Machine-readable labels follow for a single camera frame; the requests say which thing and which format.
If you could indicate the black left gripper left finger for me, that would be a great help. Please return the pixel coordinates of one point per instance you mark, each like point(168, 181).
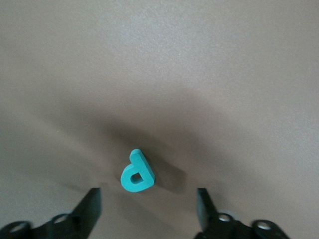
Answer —
point(84, 214)

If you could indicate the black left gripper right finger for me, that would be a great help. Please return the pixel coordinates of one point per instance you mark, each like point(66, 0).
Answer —
point(207, 211)

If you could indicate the teal letter P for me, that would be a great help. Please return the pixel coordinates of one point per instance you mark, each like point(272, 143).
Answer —
point(129, 185)

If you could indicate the brown table cover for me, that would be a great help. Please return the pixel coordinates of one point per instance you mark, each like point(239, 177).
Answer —
point(159, 49)

